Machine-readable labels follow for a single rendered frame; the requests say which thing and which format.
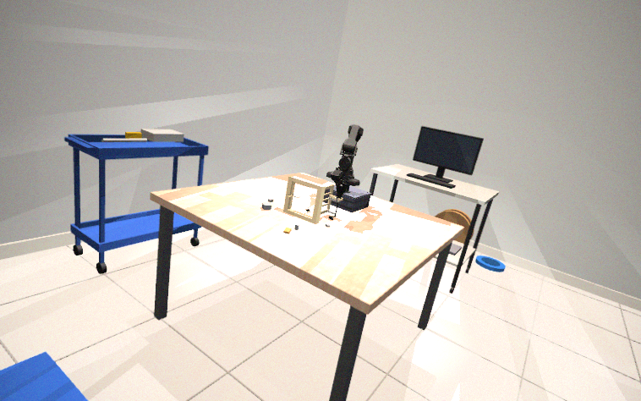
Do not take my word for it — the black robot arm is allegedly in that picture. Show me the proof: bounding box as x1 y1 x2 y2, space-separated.
331 124 364 181

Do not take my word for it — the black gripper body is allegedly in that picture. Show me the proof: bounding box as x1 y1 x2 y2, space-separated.
326 167 360 186

